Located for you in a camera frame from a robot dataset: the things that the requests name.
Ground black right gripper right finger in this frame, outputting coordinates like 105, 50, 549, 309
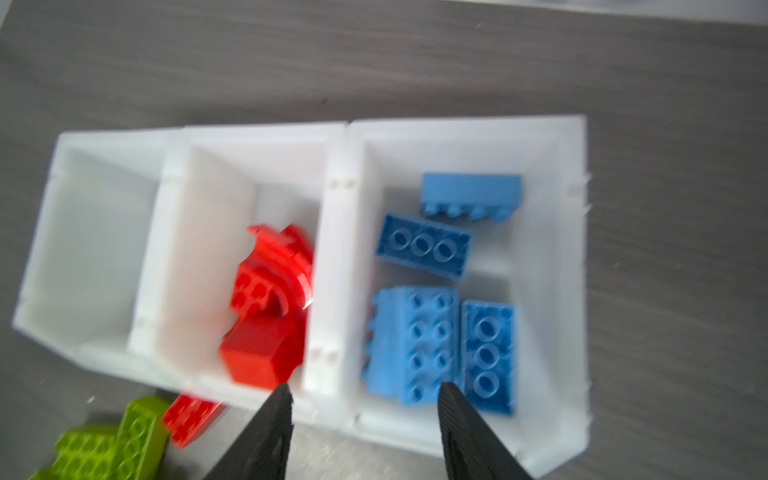
438, 382, 533, 480

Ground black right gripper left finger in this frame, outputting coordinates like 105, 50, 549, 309
204, 383, 294, 480

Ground long red lego brick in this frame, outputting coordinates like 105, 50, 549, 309
162, 394, 226, 449

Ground red square lego brick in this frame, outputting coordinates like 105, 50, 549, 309
219, 313, 307, 390

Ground green long lego brick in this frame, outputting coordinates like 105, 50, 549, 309
112, 396, 170, 480

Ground blue lego brick long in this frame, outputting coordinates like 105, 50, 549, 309
460, 300, 516, 416

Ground red D-shaped lego piece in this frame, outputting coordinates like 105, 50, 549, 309
230, 224, 313, 318

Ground blue lego brick underside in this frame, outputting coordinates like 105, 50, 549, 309
376, 213, 473, 281

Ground blue lego brick studs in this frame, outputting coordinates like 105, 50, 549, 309
421, 172, 523, 223

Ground large green lego plate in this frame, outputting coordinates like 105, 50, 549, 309
30, 424, 118, 480

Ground white right storage bin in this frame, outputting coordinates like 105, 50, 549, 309
294, 116, 591, 477

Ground white storage bin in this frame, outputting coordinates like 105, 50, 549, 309
12, 129, 176, 389
128, 122, 357, 423
294, 116, 591, 477

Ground white left storage bin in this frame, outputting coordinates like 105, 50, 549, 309
12, 129, 176, 389

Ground white middle storage bin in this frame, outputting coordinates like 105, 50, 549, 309
128, 122, 357, 423

